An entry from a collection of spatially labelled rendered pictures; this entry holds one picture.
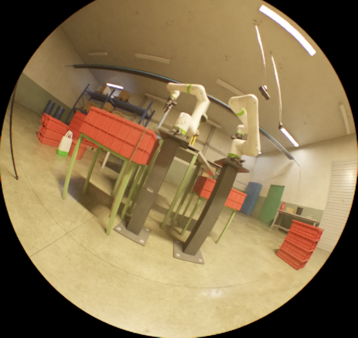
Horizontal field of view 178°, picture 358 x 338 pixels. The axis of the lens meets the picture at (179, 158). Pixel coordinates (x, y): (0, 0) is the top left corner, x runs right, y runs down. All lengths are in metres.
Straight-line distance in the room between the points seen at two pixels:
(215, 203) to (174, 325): 0.91
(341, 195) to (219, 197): 5.14
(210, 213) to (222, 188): 0.23
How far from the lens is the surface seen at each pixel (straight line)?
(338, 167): 5.91
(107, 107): 7.34
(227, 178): 0.98
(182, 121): 0.97
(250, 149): 0.99
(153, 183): 0.91
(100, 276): 0.76
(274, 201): 6.63
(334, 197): 5.58
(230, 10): 3.56
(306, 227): 2.22
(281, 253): 2.38
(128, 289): 0.75
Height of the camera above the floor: 0.67
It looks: 7 degrees up
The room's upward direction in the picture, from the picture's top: 25 degrees clockwise
